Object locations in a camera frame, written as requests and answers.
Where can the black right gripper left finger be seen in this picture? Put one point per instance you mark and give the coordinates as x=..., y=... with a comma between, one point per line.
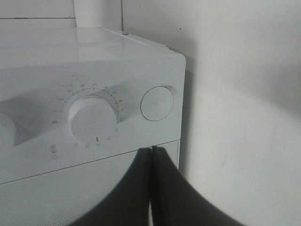
x=128, y=203

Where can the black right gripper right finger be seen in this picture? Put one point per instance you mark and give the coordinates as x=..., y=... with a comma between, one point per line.
x=174, y=202

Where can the white microwave door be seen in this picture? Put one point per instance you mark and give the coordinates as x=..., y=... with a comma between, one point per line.
x=55, y=184

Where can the white timer knob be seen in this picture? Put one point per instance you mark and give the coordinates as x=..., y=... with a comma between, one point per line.
x=92, y=120

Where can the round white door button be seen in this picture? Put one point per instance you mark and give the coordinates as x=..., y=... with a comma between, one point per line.
x=157, y=103

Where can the white microwave oven body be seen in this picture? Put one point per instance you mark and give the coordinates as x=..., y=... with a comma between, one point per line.
x=44, y=71

